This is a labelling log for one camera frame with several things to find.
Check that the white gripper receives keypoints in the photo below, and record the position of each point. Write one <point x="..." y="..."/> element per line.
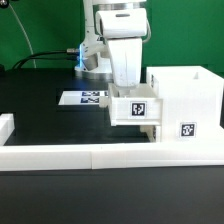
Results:
<point x="122" y="31"/>

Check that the white drawer box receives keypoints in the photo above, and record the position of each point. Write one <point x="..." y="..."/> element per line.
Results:
<point x="153" y="132"/>
<point x="141" y="107"/>

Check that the white drawer cabinet frame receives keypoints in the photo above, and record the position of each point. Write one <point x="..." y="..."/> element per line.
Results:
<point x="192" y="102"/>

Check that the white front drawer box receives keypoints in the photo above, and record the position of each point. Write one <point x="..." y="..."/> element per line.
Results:
<point x="153" y="132"/>

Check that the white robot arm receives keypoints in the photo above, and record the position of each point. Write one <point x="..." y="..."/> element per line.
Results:
<point x="94" y="61"/>

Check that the white marker tag sheet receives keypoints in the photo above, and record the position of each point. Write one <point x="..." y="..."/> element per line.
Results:
<point x="85" y="97"/>

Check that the white U-shaped boundary frame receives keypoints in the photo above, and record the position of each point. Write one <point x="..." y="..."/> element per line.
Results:
<point x="107" y="156"/>

